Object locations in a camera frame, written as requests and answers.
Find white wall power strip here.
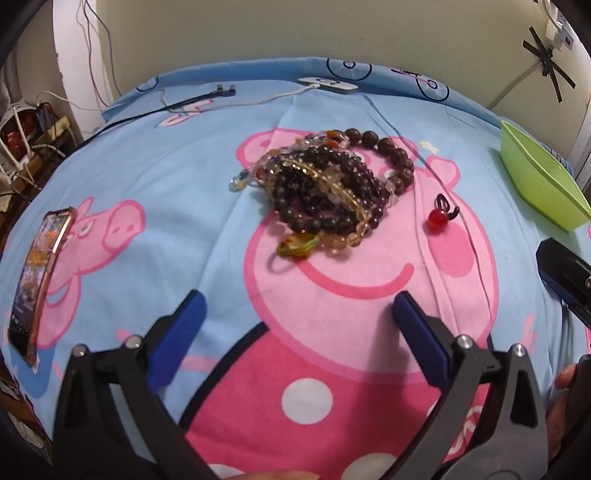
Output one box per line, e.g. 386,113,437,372
545,0,575,49

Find person's left hand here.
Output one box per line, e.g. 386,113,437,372
231,470,320,480

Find blue cartoon pig printed blanket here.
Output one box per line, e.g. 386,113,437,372
0,55,591,480

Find white wall cable conduit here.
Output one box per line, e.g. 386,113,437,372
489,60,550,109

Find person's right hand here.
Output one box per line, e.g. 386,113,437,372
547,364,578,462

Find black tape cross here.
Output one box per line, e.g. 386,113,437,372
523,27,577,103

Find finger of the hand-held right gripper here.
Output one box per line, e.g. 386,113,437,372
536,237,591,320

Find white router with antennas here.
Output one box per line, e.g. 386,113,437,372
0,104,47,185

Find black cable with plug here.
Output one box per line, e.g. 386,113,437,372
104,84,236,125

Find red bead charm black loop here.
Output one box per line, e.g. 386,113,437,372
426,194,460,230

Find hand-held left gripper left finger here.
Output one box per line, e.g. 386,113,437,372
53,290,218,480

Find smartphone with pink case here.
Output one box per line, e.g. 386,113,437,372
7,208,77,367

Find green plastic basket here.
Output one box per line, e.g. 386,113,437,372
499,120,591,232

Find white charging cable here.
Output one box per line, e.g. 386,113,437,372
161,85,319,110

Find pile of bead bracelets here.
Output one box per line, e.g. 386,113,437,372
228,128,416,247

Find beige power strip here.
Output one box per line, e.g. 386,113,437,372
34,115,74,145

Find white charger box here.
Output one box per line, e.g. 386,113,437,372
298,76,358,95

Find red and black wall wires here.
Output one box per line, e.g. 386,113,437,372
76,0,116,107

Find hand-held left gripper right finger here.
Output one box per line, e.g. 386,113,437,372
392,291,550,480

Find green yellow pendant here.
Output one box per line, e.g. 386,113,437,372
268,232,320,273

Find thin grey cable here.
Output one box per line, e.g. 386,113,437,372
358,92,497,301

